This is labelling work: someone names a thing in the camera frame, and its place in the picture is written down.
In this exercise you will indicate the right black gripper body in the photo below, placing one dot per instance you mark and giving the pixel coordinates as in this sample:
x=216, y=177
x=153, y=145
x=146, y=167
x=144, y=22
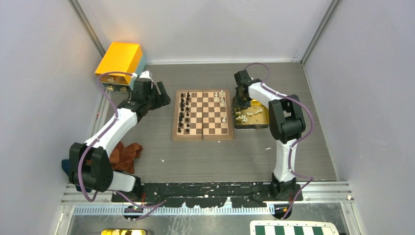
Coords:
x=241, y=102

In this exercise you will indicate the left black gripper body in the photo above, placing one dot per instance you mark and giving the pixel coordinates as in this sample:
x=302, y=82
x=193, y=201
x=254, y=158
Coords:
x=154, y=100

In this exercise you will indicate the wooden chess board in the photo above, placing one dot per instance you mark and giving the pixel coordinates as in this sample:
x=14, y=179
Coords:
x=198, y=117

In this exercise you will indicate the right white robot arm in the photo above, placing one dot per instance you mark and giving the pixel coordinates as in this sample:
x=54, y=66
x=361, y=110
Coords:
x=286, y=124

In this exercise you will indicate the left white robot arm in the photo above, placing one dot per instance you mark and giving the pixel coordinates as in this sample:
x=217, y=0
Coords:
x=89, y=161

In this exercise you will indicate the green white checkered board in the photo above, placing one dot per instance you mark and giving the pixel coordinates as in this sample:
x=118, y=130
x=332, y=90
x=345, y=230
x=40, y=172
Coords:
x=290, y=227

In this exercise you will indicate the gold tin tray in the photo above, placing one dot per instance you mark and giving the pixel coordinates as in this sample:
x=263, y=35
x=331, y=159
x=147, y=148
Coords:
x=256, y=116

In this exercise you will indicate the yellow teal drawer box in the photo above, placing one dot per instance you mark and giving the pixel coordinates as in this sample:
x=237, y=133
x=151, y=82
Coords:
x=119, y=62

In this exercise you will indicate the orange cloth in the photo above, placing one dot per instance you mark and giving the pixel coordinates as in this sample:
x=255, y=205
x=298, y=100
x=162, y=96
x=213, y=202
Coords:
x=122, y=157

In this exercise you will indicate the dark blue cloth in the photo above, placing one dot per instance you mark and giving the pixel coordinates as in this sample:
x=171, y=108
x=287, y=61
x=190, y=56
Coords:
x=65, y=165

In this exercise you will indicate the gold tin front edge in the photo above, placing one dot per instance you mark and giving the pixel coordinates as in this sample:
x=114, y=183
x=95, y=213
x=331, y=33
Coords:
x=124, y=232

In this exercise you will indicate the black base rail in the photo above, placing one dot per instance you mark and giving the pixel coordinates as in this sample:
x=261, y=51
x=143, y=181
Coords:
x=212, y=194

